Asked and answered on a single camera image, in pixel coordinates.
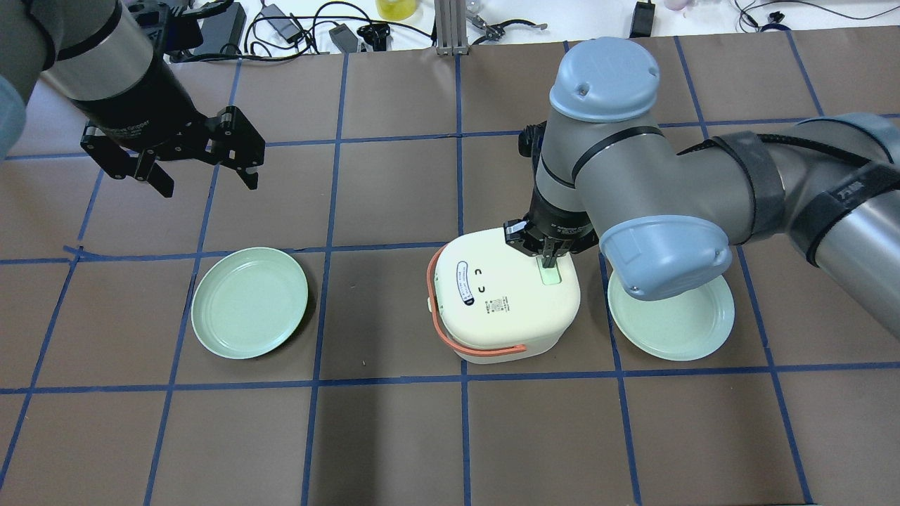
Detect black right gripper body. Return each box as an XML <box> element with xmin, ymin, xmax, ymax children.
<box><xmin>503</xmin><ymin>191</ymin><xmax>599</xmax><ymax>257</ymax></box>

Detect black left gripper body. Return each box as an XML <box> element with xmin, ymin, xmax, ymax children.
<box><xmin>72</xmin><ymin>60</ymin><xmax>212</xmax><ymax>166</ymax></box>

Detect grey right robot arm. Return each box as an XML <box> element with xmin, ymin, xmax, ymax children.
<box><xmin>503</xmin><ymin>37</ymin><xmax>899</xmax><ymax>332</ymax></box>

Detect pale green plate right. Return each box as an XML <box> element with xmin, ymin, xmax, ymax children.
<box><xmin>607</xmin><ymin>272</ymin><xmax>735</xmax><ymax>361</ymax></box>

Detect pale green plate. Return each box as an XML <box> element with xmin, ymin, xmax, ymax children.
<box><xmin>607</xmin><ymin>272</ymin><xmax>735</xmax><ymax>361</ymax></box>
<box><xmin>191</xmin><ymin>247</ymin><xmax>309</xmax><ymax>360</ymax></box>

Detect black power adapter brick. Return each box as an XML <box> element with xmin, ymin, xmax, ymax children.
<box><xmin>328</xmin><ymin>25</ymin><xmax>361</xmax><ymax>53</ymax></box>

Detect pale green plate left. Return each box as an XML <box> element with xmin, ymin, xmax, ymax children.
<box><xmin>191</xmin><ymin>247</ymin><xmax>309</xmax><ymax>360</ymax></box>

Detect yellow liquid container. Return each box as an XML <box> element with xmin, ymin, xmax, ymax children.
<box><xmin>375</xmin><ymin>0</ymin><xmax>418</xmax><ymax>22</ymax></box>

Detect black cables on bench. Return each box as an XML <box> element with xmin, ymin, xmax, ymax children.
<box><xmin>169</xmin><ymin>0</ymin><xmax>437</xmax><ymax>64</ymax></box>

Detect aluminium frame post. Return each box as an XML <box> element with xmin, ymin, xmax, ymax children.
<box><xmin>433</xmin><ymin>0</ymin><xmax>470</xmax><ymax>56</ymax></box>

